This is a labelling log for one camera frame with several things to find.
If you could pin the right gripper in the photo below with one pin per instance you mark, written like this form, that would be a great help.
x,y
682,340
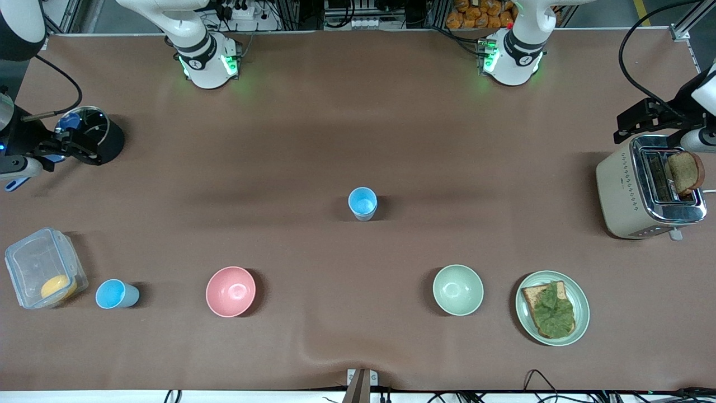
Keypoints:
x,y
27,136

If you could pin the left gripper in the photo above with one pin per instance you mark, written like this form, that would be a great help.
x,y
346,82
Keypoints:
x,y
670,115

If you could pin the light blue plastic cup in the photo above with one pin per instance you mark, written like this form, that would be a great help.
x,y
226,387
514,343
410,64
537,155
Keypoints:
x,y
364,216
362,200
112,294

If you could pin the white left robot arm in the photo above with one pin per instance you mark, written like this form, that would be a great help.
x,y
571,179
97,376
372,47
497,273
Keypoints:
x,y
514,64

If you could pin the glass lid blue knob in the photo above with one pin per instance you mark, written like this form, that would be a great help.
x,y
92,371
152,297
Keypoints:
x,y
71,121

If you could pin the dark brown toast slice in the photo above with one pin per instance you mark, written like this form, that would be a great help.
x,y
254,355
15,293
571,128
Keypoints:
x,y
685,170

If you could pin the beige chrome toaster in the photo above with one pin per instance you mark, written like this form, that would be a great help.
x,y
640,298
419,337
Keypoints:
x,y
621,196

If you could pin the clear plastic food container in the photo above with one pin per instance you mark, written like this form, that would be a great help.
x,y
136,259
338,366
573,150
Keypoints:
x,y
33,263

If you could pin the yellow round food piece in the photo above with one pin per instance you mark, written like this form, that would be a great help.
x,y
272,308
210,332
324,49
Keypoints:
x,y
57,286

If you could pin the orange snack bag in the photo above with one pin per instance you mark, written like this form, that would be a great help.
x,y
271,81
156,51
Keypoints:
x,y
475,14

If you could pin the pale green plate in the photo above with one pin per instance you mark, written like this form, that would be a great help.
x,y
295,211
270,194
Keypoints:
x,y
582,308

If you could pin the brown bread slice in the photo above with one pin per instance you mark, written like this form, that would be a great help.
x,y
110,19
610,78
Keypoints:
x,y
530,293

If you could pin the pink bowl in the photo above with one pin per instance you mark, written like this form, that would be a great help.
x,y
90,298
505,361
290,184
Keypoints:
x,y
230,291

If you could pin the green lettuce leaf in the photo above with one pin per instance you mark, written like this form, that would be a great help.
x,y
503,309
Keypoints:
x,y
554,316

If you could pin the white power strip with plugs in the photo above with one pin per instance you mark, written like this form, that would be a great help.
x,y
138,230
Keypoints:
x,y
243,12

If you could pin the pale green bowl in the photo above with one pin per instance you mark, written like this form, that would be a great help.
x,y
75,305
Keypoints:
x,y
457,290

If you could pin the long white socket strip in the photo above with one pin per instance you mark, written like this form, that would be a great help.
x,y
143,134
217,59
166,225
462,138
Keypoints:
x,y
366,23

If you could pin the aluminium frame profile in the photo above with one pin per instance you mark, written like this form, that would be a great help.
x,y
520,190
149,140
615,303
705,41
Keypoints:
x,y
72,17
693,17

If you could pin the metal table edge bracket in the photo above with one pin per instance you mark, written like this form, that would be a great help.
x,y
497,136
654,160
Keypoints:
x,y
362,386

